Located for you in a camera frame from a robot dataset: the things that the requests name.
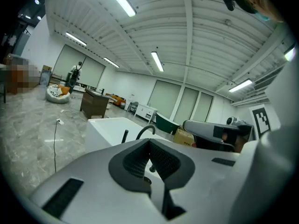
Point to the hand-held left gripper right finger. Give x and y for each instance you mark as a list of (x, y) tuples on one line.
[(205, 183)]

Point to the dark green bathtub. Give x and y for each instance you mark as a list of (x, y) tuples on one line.
[(166, 124)]

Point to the black and white patterned cushion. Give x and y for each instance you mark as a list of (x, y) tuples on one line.
[(54, 90)]

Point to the orange cushion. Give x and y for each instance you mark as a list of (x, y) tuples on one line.
[(64, 90)]

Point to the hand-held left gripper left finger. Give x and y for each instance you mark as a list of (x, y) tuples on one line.
[(98, 171)]

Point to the long ceiling light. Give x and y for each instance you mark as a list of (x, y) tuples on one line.
[(157, 61), (111, 62), (240, 85), (289, 54), (76, 39), (121, 2)]

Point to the black cabinet faucet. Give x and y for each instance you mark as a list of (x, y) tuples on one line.
[(102, 91)]

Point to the white power strip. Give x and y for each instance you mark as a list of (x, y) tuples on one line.
[(60, 121)]

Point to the brown cardboard box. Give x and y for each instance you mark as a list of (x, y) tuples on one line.
[(183, 137)]

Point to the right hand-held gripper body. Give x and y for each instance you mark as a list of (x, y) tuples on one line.
[(236, 129)]

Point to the orange sofa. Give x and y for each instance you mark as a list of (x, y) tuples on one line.
[(116, 99)]

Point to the black folding chair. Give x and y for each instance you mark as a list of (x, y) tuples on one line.
[(133, 107)]

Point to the white roller blind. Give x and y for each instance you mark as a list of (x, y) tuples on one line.
[(93, 71), (66, 62), (163, 97), (187, 105), (203, 107)]

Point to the white sideboard cabinet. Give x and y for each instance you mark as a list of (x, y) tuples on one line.
[(146, 112)]

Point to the dark wooden vanity cabinet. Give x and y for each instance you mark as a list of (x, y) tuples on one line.
[(93, 104)]

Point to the black round faucet knob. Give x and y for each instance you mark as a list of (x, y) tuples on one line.
[(147, 180), (152, 169)]

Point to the black curved faucet spout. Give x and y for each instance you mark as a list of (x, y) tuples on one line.
[(146, 129)]

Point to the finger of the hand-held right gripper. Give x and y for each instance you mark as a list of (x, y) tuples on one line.
[(201, 129)]

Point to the person's white top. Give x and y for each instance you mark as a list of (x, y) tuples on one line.
[(275, 162)]

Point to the white bathtub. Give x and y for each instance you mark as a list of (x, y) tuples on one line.
[(105, 129)]

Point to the person's head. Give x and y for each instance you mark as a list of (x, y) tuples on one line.
[(264, 1)]

